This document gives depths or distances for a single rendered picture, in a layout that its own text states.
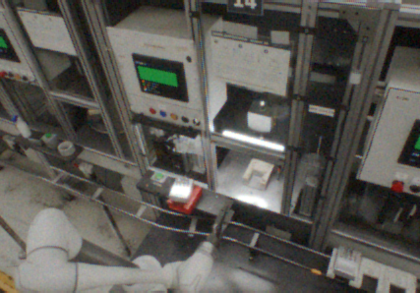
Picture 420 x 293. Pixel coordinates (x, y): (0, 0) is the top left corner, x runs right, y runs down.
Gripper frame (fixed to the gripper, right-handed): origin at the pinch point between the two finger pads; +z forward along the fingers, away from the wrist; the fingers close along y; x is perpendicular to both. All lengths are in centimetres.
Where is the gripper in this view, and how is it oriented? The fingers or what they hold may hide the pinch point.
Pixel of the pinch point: (228, 209)
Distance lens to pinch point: 162.9
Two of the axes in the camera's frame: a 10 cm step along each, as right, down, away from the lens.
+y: -0.8, -7.1, -7.0
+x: -9.0, -2.6, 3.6
